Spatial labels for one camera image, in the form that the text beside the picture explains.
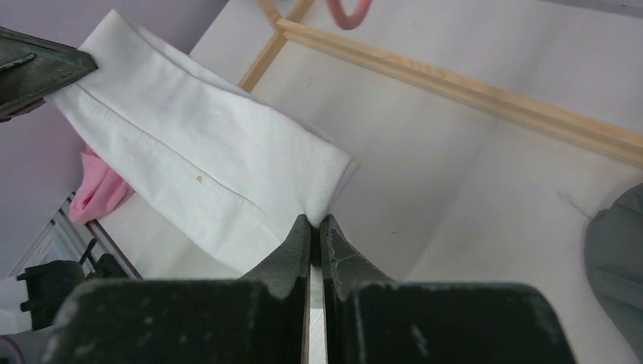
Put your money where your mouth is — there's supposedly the grey garment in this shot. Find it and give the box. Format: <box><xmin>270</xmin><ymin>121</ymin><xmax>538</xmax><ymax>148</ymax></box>
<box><xmin>584</xmin><ymin>184</ymin><xmax>642</xmax><ymax>361</ymax></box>

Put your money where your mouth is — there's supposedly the wooden clothes rack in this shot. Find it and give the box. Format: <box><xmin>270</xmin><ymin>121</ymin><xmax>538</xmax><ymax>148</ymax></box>
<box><xmin>238</xmin><ymin>1</ymin><xmax>642</xmax><ymax>168</ymax></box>

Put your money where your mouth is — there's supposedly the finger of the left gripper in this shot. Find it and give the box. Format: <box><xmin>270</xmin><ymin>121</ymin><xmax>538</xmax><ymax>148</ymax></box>
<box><xmin>1</xmin><ymin>27</ymin><xmax>99</xmax><ymax>122</ymax></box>

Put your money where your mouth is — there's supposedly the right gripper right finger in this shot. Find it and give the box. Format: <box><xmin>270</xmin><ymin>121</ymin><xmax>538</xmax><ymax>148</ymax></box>
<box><xmin>319</xmin><ymin>216</ymin><xmax>576</xmax><ymax>363</ymax></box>

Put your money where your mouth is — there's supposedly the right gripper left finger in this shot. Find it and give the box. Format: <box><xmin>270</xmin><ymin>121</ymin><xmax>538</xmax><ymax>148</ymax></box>
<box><xmin>41</xmin><ymin>215</ymin><xmax>312</xmax><ymax>363</ymax></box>

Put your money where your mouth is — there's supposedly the pink garment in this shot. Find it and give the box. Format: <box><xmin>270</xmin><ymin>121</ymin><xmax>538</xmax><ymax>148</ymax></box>
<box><xmin>68</xmin><ymin>144</ymin><xmax>134</xmax><ymax>224</ymax></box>

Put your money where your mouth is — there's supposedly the white skirt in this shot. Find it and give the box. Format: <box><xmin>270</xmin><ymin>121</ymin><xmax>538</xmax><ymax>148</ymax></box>
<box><xmin>47</xmin><ymin>10</ymin><xmax>357</xmax><ymax>273</ymax></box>

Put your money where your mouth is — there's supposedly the pink wire hanger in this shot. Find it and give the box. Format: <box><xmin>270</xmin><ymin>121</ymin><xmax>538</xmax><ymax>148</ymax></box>
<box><xmin>325</xmin><ymin>0</ymin><xmax>374</xmax><ymax>31</ymax></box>

